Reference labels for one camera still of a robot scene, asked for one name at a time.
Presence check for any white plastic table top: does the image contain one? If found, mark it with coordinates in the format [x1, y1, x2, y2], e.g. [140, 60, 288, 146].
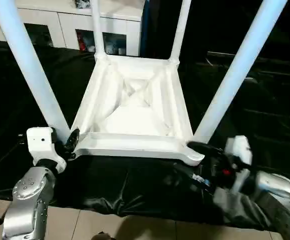
[70, 54, 206, 167]

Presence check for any black plastic mat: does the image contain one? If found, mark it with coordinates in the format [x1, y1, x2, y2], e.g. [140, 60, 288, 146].
[0, 41, 290, 232]

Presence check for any white glass-door cabinet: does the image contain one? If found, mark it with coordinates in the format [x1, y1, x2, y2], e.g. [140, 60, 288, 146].
[0, 0, 144, 57]

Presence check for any dark patterned jar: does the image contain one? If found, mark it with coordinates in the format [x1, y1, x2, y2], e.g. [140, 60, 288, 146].
[75, 0, 92, 9]

